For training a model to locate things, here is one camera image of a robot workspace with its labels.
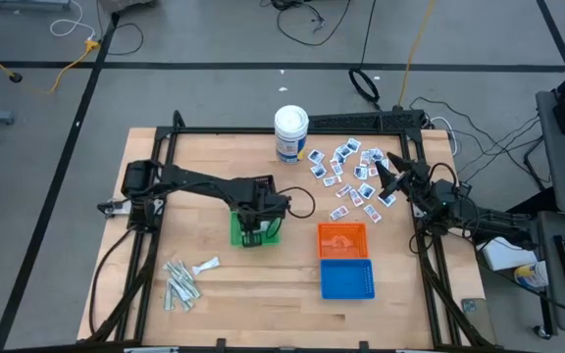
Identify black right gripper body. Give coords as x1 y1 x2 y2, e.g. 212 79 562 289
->
399 165 453 217

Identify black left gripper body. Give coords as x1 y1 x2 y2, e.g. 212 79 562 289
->
231 188 291 222

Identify white cloth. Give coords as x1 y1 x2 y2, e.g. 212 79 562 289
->
167 277 191 302

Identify green plastic basket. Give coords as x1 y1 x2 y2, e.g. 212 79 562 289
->
230 209 283 248

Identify orange plastic basket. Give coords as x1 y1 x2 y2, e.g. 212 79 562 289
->
317 222 370 260

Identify white blue yellow wipes canister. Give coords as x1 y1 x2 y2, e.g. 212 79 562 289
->
273 104 310 165

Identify white box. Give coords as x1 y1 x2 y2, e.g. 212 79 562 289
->
481 236 539 273

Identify blue plastic basket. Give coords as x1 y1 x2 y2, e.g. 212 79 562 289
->
320 258 377 301

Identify lying white yellow wipes bottle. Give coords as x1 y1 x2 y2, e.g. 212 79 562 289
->
512 260 550 290

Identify grey smartphone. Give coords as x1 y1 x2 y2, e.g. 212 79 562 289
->
460 297 498 345

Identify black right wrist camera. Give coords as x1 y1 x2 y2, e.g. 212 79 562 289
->
432 176 461 203

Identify black perforated cable tray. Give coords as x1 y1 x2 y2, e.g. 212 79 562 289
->
308 109 427 132

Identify black coiled cable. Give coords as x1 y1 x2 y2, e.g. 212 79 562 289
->
348 0 382 105

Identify yellow hanging cable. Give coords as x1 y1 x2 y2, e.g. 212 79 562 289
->
397 0 437 109

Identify grey arm base bracket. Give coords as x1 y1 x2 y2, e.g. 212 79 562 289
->
97 197 132 220

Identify black floor cable tangle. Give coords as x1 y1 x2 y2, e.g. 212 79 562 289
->
260 0 353 48

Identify yellow floor extension cable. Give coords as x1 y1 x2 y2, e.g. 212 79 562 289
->
0 36 102 95

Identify white floor cable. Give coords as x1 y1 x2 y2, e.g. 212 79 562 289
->
48 0 97 41

